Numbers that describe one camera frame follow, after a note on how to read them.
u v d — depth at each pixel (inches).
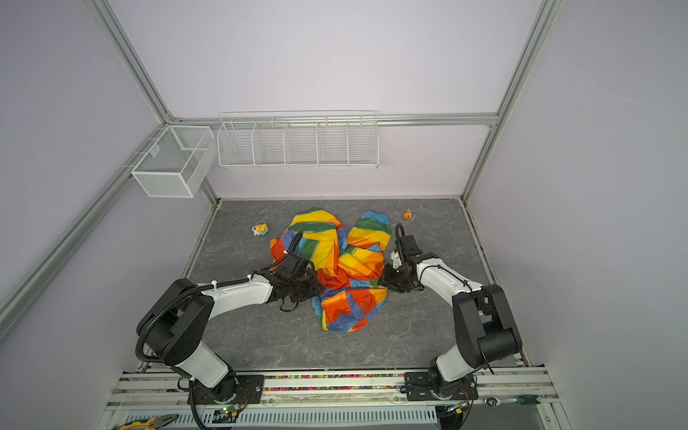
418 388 28.5
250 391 29.0
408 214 44.3
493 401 27.7
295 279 30.2
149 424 26.8
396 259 34.1
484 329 17.6
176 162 38.6
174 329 17.7
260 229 41.4
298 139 38.3
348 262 36.9
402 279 30.3
